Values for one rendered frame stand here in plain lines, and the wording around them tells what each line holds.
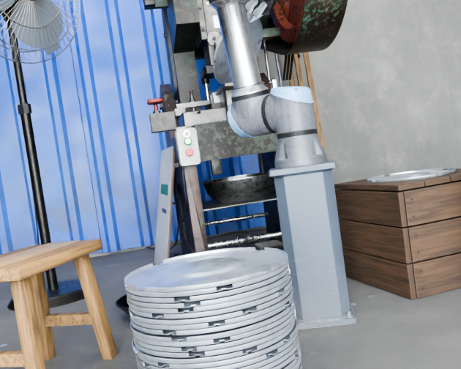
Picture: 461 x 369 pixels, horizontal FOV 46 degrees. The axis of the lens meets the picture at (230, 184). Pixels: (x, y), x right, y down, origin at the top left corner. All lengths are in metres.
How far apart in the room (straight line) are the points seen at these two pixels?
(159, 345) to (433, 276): 1.06
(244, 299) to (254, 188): 1.40
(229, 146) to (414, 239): 0.80
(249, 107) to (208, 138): 0.53
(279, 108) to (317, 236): 0.37
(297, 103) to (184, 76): 1.09
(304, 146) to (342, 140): 2.23
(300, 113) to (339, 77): 2.26
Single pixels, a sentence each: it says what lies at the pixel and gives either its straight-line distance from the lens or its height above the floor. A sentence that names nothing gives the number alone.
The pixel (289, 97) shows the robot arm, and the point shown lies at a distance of 1.53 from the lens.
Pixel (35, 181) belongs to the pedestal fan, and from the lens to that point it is 2.47.
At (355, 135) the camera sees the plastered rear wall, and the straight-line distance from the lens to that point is 3.77.
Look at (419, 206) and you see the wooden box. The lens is 1.72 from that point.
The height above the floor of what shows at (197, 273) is 0.32.
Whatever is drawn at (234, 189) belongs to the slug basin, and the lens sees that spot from 2.21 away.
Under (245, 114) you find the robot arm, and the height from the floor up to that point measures 0.62.
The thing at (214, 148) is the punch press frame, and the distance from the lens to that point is 2.10.
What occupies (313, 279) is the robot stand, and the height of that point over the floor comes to 0.13.
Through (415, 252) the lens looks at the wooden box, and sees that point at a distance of 1.73.
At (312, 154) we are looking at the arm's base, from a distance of 1.51.
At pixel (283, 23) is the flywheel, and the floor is 1.09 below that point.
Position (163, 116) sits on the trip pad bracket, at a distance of 2.07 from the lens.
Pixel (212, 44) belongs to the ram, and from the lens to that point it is 2.30.
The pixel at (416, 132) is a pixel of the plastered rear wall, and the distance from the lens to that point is 3.97.
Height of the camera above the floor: 0.51
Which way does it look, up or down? 3 degrees down
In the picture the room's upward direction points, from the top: 8 degrees counter-clockwise
